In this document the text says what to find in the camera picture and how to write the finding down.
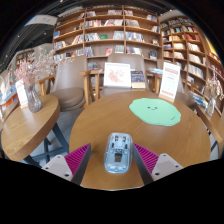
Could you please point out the white framed floral picture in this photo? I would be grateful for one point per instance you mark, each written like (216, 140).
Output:
(117, 75)

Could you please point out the white sign on wooden base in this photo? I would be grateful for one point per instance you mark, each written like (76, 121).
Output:
(170, 81)

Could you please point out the small white table card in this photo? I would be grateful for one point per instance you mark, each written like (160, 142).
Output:
(21, 95)

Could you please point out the stack of colourful books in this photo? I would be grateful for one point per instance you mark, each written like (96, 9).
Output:
(200, 99)

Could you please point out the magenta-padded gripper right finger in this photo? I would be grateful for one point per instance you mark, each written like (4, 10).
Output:
(146, 157)

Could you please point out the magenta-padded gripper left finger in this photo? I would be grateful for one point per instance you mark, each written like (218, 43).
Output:
(78, 157)

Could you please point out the small distant wooden bookshelf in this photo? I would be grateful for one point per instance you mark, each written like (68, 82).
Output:
(23, 57)

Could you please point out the glass vase with dried flowers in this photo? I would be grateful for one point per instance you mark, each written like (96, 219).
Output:
(210, 106)
(33, 98)

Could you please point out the transparent blue computer mouse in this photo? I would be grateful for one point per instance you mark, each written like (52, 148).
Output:
(117, 150)

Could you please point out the round wooden table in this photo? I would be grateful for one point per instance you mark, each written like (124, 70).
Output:
(30, 126)
(216, 125)

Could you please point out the dark cover book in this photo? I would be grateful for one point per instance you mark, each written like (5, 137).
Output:
(138, 79)

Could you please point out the light blue book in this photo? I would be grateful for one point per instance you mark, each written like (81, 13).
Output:
(156, 70)

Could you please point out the green smiley mouse pad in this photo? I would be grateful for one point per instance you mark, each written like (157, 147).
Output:
(155, 111)

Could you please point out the large wooden bookshelf unit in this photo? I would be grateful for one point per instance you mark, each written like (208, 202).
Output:
(106, 33)
(190, 50)

